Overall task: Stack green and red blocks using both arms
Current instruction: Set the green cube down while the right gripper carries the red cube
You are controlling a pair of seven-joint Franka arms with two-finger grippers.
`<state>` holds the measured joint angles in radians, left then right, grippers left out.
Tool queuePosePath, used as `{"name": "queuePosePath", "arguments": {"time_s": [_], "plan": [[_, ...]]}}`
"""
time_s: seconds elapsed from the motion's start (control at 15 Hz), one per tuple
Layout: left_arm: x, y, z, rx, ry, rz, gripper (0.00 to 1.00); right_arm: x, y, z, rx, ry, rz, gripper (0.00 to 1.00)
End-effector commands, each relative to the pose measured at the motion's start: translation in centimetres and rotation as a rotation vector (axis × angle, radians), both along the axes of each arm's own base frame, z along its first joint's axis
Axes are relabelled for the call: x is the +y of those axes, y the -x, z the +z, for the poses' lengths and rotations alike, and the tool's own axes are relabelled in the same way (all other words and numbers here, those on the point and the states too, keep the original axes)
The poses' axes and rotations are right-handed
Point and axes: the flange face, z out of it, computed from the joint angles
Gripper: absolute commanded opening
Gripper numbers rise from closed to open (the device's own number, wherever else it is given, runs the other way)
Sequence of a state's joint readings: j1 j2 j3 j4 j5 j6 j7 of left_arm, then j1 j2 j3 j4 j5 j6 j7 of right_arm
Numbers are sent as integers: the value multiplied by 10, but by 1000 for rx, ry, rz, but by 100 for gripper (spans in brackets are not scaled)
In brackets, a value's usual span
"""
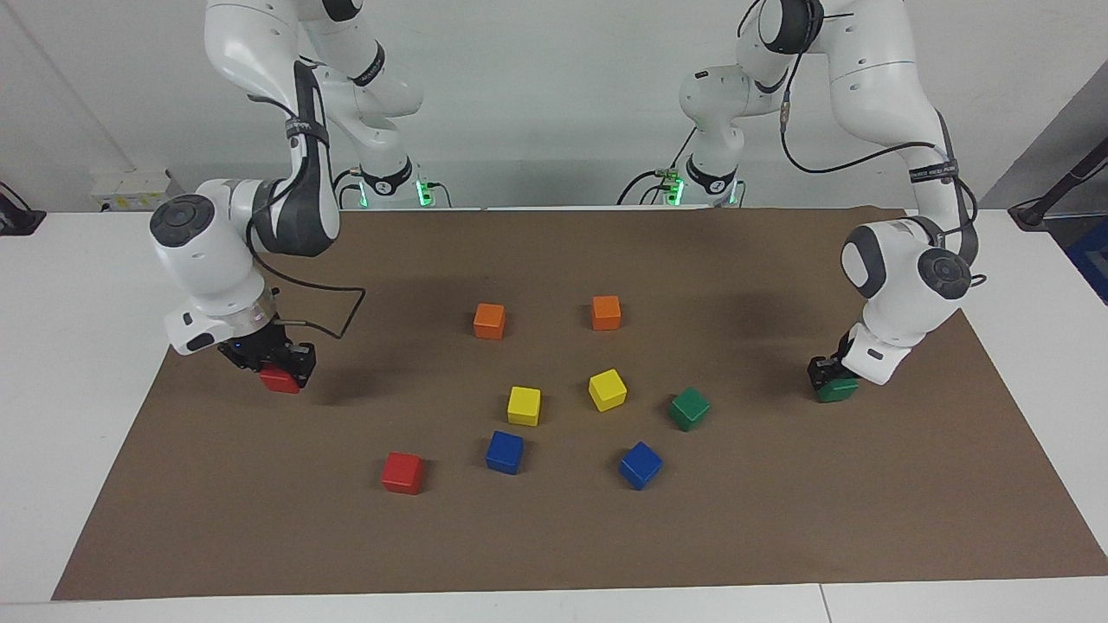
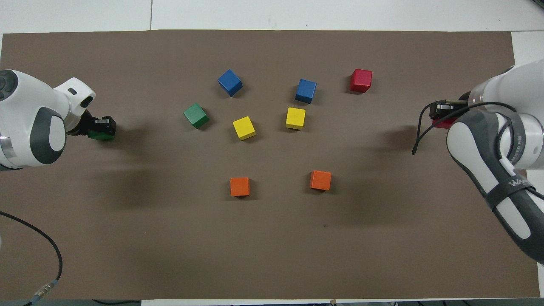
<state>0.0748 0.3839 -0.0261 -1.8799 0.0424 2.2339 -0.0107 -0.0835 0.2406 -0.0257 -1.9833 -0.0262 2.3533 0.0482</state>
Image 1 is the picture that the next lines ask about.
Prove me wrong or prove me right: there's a blue cube block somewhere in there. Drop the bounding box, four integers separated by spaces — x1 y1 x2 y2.
485 430 525 476
618 441 664 491

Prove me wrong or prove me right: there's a yellow cube block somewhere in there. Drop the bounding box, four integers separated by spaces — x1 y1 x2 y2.
506 386 542 427
588 369 628 413

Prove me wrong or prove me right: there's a black stand pole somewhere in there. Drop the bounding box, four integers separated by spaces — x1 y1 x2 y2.
1008 138 1108 231

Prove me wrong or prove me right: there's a blue crate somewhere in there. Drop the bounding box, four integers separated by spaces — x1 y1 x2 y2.
1065 216 1108 305

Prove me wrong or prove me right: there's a black clamp base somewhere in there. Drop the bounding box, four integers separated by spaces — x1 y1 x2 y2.
0 182 47 236

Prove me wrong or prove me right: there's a brown paper table mat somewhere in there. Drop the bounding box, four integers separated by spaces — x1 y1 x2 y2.
52 206 1108 601

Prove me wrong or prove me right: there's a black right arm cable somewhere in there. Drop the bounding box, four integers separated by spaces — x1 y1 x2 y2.
247 56 367 339

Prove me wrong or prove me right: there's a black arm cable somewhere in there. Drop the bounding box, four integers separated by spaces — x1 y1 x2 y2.
247 56 367 339
736 0 981 260

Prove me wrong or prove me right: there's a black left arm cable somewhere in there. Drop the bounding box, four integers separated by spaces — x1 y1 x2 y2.
736 0 981 260

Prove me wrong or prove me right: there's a white wall socket box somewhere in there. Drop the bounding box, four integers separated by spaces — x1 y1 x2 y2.
91 168 187 213

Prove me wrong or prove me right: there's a black base power cable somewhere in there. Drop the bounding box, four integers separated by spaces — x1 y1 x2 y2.
616 130 699 207

